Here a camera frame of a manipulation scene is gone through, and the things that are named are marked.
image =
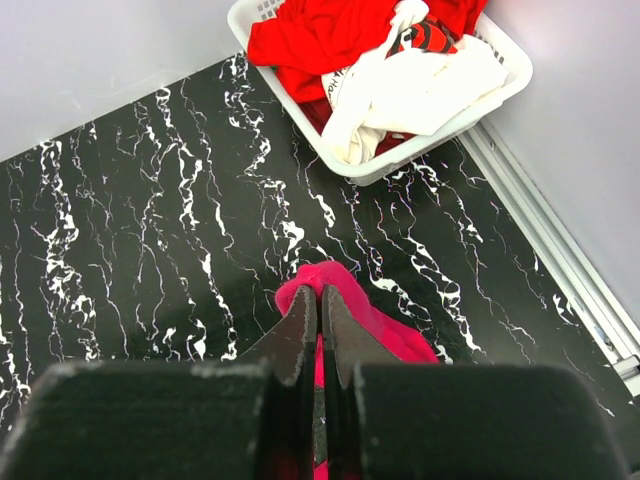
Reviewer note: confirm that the white printed t shirt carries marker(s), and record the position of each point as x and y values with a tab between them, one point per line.
429	69

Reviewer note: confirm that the white plastic laundry basket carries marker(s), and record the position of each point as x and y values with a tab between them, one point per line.
395	150

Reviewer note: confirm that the magenta pink t shirt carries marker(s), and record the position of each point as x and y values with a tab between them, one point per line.
401	341

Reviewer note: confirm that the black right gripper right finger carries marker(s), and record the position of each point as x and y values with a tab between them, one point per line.
389	419

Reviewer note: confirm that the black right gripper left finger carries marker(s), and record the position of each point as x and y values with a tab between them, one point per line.
250	418

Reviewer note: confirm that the red t shirt in basket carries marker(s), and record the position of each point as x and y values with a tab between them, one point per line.
308	39

